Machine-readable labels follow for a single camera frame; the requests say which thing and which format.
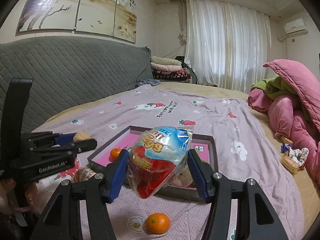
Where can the shallow dark cardboard box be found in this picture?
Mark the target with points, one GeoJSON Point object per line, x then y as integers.
{"type": "Point", "coordinates": [97, 165]}

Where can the folded pink blanket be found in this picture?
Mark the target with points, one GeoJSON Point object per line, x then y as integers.
{"type": "Point", "coordinates": [166, 68]}

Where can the painting panel with calligraphy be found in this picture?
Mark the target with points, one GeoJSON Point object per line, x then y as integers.
{"type": "Point", "coordinates": [126, 17]}

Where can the folded dark checkered blanket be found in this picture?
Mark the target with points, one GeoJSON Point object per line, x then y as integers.
{"type": "Point", "coordinates": [170, 76]}

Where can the blue toy egg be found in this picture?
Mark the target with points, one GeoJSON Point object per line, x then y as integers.
{"type": "Point", "coordinates": [160, 152]}

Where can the person's left hand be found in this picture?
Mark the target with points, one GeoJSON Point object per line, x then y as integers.
{"type": "Point", "coordinates": [6, 195]}

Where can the painting panel with tree trunk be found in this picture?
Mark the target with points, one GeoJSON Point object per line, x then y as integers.
{"type": "Point", "coordinates": [50, 5]}

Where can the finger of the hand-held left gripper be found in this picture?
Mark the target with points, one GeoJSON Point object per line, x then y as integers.
{"type": "Point", "coordinates": [85, 145]}
{"type": "Point", "coordinates": [63, 139]}

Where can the blue candy wrapper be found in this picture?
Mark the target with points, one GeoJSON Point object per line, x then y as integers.
{"type": "Point", "coordinates": [286, 147]}

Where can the dark patterned cloth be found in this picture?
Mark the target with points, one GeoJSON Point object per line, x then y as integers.
{"type": "Point", "coordinates": [147, 83]}

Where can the red wrapped toy egg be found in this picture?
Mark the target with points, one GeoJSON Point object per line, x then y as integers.
{"type": "Point", "coordinates": [83, 175]}

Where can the white sheer curtain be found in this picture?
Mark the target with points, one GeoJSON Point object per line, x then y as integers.
{"type": "Point", "coordinates": [225, 42]}

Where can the white air conditioner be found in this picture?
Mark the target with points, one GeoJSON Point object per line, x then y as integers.
{"type": "Point", "coordinates": [296, 26]}

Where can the tangerine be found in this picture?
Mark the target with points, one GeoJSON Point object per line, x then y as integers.
{"type": "Point", "coordinates": [158, 223]}
{"type": "Point", "coordinates": [115, 154]}

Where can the grey quilted headboard cover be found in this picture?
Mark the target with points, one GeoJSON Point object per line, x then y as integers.
{"type": "Point", "coordinates": [75, 70]}

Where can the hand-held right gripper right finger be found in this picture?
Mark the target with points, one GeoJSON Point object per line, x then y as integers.
{"type": "Point", "coordinates": [197, 175]}

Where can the snack packets near quilt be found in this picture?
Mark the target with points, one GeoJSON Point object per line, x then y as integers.
{"type": "Point", "coordinates": [298, 155]}

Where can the pink quilt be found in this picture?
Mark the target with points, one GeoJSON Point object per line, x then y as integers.
{"type": "Point", "coordinates": [287, 115]}

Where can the beige pink hair scrunchie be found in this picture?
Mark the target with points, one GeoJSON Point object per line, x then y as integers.
{"type": "Point", "coordinates": [178, 180]}

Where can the white air conditioner pipe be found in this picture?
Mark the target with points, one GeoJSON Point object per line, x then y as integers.
{"type": "Point", "coordinates": [282, 38]}

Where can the painting panel with blossom branches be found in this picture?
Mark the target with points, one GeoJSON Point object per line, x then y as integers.
{"type": "Point", "coordinates": [97, 10]}

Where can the green cloth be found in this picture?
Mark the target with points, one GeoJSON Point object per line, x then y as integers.
{"type": "Point", "coordinates": [272, 85]}

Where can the dark clothing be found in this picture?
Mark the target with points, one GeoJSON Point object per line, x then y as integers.
{"type": "Point", "coordinates": [12, 227]}

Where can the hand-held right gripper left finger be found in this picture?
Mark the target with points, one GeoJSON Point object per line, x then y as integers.
{"type": "Point", "coordinates": [117, 177]}

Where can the yellow biscuit packet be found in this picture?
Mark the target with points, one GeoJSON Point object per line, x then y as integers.
{"type": "Point", "coordinates": [285, 139]}
{"type": "Point", "coordinates": [288, 165]}

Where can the walnut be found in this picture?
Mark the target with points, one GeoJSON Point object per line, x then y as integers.
{"type": "Point", "coordinates": [81, 137]}

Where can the folded beige blanket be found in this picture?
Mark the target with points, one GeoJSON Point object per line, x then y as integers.
{"type": "Point", "coordinates": [165, 60]}

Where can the black bag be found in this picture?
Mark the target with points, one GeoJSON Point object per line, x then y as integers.
{"type": "Point", "coordinates": [186, 65]}

